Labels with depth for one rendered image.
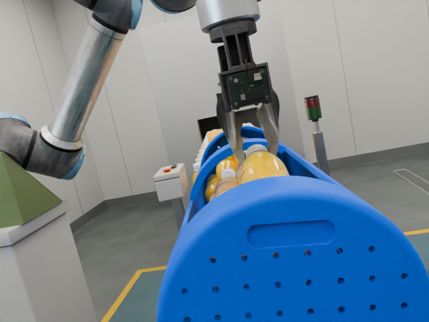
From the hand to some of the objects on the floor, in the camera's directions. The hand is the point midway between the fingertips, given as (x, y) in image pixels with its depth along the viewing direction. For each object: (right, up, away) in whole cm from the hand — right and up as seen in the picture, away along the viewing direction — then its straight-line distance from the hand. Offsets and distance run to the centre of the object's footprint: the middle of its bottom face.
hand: (256, 154), depth 61 cm
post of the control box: (-2, -110, +106) cm, 153 cm away
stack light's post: (+62, -94, +120) cm, 165 cm away
